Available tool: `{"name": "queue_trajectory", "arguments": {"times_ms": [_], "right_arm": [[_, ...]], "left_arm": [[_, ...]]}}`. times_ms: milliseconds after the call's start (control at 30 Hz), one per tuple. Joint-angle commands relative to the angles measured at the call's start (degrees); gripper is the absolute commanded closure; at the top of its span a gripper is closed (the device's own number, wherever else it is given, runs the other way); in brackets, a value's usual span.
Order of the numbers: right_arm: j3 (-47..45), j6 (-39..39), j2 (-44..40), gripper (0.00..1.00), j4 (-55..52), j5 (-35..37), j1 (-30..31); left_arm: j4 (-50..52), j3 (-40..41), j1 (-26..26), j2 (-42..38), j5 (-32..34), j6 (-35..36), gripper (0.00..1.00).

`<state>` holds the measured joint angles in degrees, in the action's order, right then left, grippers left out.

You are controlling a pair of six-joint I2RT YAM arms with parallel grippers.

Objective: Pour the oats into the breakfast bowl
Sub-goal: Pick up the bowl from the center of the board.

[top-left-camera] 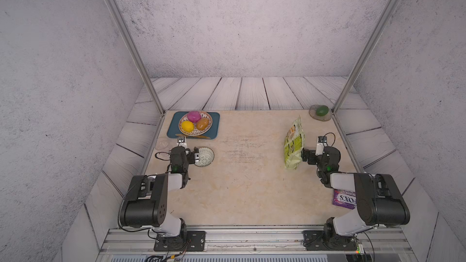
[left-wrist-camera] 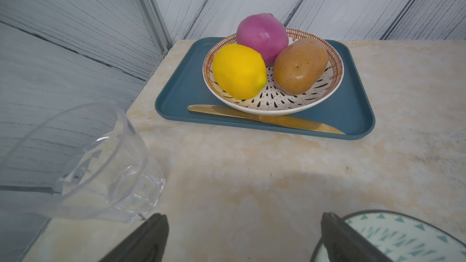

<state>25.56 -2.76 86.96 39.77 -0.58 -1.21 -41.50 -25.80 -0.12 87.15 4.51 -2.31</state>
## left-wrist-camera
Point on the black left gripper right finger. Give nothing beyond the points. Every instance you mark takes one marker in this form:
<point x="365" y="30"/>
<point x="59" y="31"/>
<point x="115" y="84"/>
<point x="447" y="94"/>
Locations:
<point x="344" y="244"/>

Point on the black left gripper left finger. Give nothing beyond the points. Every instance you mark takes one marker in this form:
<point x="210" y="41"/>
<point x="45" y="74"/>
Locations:
<point x="146" y="244"/>

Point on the clear plastic cup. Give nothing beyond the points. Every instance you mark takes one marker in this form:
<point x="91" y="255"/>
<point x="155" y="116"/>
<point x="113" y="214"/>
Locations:
<point x="86" y="163"/>

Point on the gold butter knife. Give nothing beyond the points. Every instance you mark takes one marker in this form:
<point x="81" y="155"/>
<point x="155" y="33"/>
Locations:
<point x="284" y="121"/>

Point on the patterned fruit plate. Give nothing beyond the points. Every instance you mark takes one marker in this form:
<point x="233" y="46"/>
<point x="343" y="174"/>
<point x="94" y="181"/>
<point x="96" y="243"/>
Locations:
<point x="272" y="101"/>

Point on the teal serving tray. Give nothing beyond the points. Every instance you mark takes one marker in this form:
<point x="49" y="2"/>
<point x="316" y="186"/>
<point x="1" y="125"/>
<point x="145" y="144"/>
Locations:
<point x="347" y="110"/>

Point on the brown potato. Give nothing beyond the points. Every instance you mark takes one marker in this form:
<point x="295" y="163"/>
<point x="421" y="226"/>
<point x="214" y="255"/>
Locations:
<point x="300" y="65"/>

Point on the yellow lemon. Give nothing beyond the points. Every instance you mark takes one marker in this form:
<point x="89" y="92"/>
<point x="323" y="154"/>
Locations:
<point x="240" y="71"/>

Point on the purple onion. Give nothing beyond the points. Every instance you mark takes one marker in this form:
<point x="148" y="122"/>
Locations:
<point x="265" y="34"/>

